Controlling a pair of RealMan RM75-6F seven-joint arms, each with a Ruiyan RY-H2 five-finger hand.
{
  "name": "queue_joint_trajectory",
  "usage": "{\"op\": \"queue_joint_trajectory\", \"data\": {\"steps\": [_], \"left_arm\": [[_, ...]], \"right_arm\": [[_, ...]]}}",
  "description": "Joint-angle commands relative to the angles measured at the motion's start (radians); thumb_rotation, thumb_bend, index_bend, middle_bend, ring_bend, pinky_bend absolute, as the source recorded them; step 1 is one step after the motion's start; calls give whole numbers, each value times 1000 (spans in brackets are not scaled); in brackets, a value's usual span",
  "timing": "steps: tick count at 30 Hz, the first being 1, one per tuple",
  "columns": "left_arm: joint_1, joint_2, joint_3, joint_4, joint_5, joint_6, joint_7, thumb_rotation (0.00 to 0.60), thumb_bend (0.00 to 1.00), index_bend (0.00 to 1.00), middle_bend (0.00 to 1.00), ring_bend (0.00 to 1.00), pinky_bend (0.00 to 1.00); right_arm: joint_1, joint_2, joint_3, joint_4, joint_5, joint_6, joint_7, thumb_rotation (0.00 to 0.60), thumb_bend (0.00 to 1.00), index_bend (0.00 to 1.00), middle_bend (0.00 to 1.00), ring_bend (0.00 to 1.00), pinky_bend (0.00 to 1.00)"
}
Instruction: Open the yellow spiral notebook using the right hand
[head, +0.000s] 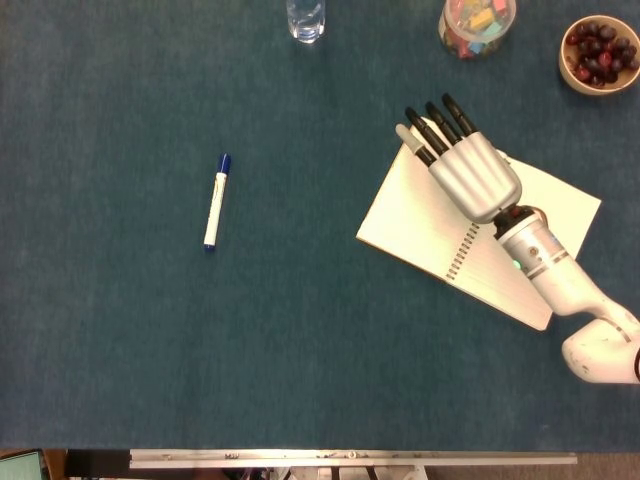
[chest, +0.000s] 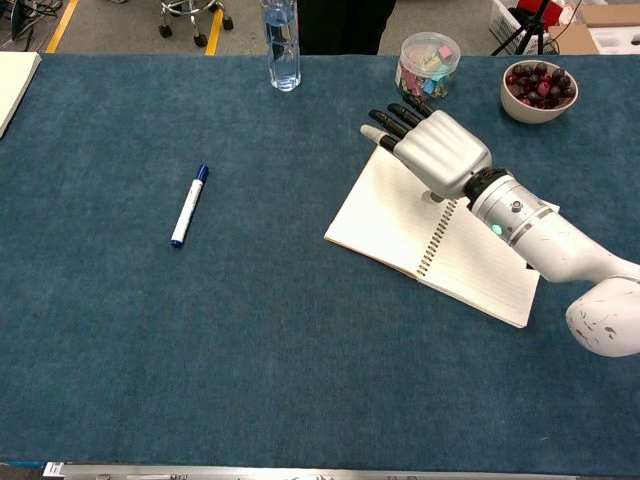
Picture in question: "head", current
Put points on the beige round bowl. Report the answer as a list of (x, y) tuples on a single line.
[(567, 70)]

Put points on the clear jar of colourful clips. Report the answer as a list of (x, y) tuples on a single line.
[(475, 27)]

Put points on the clear plastic water bottle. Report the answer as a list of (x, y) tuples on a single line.
[(305, 22)]

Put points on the green screen tablet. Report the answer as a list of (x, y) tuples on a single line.
[(20, 466)]

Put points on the dark red cherries pile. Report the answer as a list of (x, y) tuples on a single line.
[(600, 55)]

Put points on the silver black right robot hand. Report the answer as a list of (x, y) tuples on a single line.
[(475, 177)]

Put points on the black bracket block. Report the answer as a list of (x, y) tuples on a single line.
[(97, 462)]

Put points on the aluminium table edge rail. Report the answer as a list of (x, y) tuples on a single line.
[(350, 457)]

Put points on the blue white marker pen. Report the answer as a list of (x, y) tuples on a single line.
[(216, 210)]

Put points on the tan spiral notebook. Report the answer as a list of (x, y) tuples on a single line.
[(405, 225)]

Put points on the teal felt table mat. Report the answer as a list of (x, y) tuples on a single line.
[(310, 350)]

